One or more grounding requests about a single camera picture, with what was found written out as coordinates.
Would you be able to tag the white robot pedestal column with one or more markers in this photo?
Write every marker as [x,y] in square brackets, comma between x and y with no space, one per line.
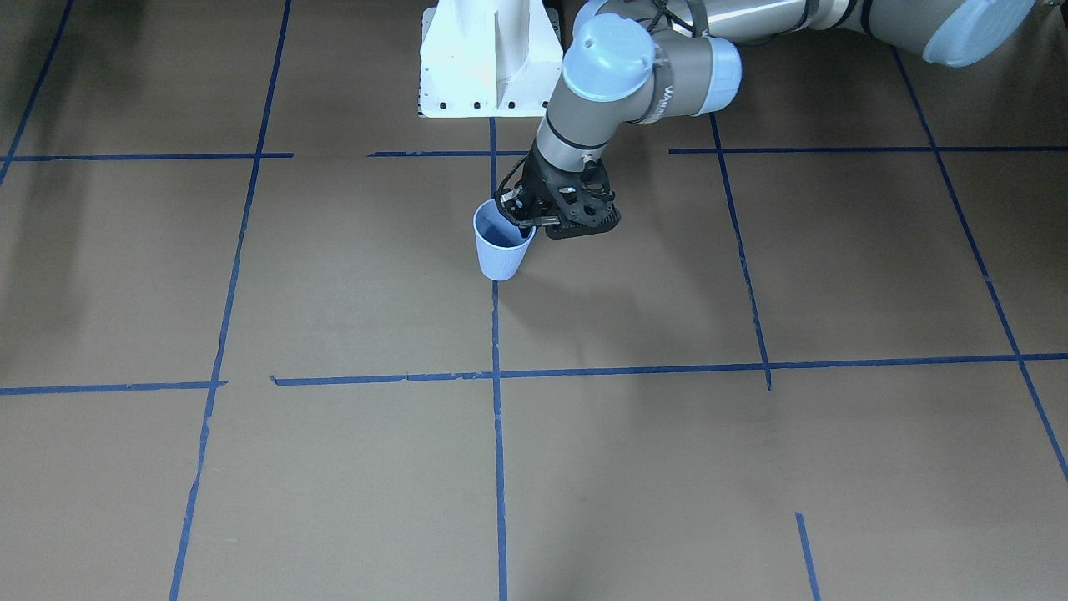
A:
[482,59]

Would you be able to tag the blue ribbed cup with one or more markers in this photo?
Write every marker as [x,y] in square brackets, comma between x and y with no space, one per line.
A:
[500,245]

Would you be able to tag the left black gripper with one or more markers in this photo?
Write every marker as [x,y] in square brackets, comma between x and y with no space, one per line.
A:
[541,186]

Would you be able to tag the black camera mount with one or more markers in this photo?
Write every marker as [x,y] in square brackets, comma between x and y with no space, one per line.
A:
[584,201]

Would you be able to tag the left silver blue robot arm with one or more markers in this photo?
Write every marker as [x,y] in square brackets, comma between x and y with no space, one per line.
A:
[636,62]

